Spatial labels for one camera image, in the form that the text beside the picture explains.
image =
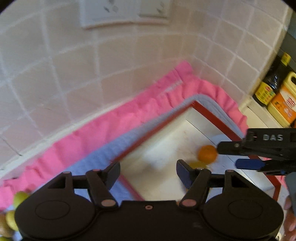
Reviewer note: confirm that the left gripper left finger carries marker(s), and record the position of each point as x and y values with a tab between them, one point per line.
100	182

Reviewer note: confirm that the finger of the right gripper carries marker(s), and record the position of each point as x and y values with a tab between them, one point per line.
231	148
249	164

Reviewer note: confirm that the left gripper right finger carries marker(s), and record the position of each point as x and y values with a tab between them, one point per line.
196	181

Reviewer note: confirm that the orange mandarin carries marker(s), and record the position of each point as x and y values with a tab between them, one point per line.
207	154

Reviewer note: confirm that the green apple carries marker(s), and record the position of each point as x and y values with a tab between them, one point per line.
197	165
10	219
19	197

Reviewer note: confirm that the green apple top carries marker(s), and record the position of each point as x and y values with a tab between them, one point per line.
197	165

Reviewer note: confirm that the brown kiwi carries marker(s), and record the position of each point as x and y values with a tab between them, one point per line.
5	230

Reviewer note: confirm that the person's hand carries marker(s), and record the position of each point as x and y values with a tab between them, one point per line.
290	222

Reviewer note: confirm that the blue quilted mat pink frill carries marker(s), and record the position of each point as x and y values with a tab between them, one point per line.
60	208

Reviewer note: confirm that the yellow detergent bottle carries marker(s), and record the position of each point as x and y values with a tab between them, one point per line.
282	106

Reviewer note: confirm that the red cardboard box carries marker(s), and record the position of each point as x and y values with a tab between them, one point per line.
148	167

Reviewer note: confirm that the dark soy sauce bottle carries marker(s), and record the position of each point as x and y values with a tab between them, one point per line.
270	85

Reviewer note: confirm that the white wall socket plate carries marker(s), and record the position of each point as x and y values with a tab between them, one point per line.
104	13

